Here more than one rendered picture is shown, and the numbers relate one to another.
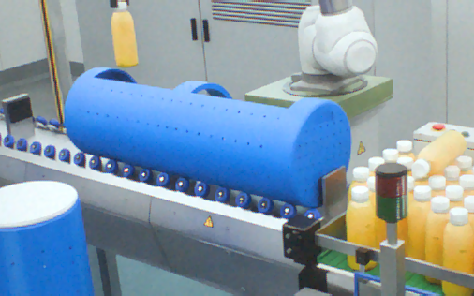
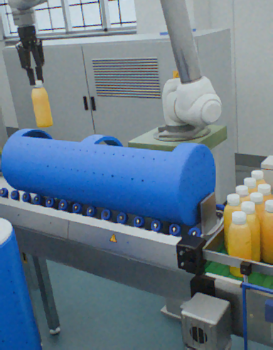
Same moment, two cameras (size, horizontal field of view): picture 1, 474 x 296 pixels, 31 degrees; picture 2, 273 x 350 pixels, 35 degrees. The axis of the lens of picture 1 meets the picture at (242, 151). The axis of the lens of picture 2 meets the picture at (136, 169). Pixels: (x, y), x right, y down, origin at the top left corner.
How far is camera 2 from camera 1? 72 cm
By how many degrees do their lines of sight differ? 4
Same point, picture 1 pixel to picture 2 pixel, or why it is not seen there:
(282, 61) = (142, 119)
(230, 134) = (128, 174)
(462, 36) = (245, 99)
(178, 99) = (85, 149)
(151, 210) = (69, 230)
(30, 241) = not seen: outside the picture
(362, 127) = not seen: hidden behind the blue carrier
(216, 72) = (101, 128)
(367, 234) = (247, 249)
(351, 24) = (203, 89)
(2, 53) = not seen: outside the picture
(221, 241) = (124, 252)
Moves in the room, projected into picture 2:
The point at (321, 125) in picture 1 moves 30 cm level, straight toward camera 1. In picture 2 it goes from (197, 163) to (212, 201)
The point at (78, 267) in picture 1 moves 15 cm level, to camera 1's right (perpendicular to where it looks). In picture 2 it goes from (15, 284) to (60, 277)
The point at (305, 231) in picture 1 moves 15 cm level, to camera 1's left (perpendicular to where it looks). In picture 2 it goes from (196, 249) to (146, 257)
